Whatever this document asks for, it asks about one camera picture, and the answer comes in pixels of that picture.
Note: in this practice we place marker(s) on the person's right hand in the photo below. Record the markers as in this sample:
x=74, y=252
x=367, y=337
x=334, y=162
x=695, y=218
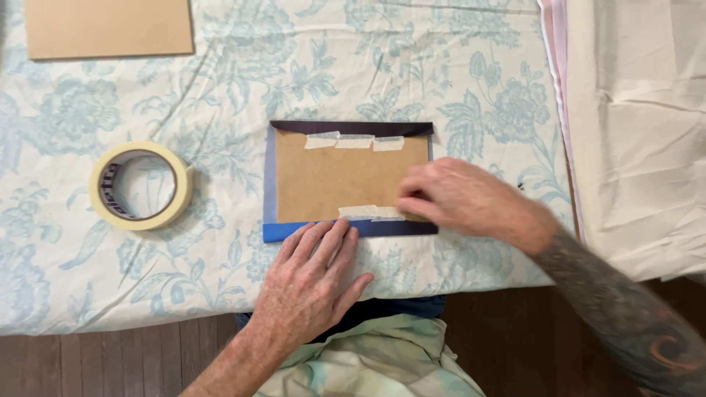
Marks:
x=485, y=207

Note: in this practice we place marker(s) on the blue floral tablecloth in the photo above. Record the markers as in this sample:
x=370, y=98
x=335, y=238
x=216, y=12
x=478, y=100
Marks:
x=220, y=82

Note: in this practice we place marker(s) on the tan cardboard board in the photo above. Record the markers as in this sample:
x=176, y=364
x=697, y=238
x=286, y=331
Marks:
x=107, y=27

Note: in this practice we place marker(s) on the brown cardboard panel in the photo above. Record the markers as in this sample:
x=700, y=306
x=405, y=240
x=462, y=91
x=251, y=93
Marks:
x=342, y=176

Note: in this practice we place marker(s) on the person's right fingers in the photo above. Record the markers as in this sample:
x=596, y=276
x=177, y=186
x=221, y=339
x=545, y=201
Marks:
x=424, y=190

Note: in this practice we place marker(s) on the dark blue paper sheet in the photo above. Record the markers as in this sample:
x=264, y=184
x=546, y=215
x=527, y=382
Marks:
x=287, y=231

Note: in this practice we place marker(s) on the cream masking tape roll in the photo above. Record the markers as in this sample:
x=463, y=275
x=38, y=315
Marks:
x=98, y=190

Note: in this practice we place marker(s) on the person's left hand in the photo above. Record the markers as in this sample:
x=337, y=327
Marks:
x=300, y=292

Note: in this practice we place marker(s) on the plain cream cloth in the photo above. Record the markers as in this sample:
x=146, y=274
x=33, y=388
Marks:
x=634, y=138

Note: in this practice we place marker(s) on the pink and white fabric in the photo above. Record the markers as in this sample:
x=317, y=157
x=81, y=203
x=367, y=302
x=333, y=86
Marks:
x=554, y=44

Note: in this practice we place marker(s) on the pale green shirt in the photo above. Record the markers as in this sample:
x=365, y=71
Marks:
x=375, y=364

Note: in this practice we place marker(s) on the masking tape strip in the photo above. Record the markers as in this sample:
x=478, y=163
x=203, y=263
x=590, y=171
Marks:
x=354, y=142
x=386, y=214
x=320, y=140
x=388, y=144
x=356, y=212

